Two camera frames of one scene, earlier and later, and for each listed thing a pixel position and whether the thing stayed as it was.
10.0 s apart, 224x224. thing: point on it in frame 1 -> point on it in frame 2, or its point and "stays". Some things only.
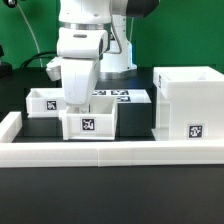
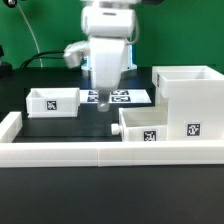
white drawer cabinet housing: x=189 y=103 stays
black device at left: x=6 y=68 stays
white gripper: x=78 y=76 -> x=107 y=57
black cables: x=29 y=61 stays
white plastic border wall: x=103 y=154 stays
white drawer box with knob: x=95 y=121 -> x=149 y=123
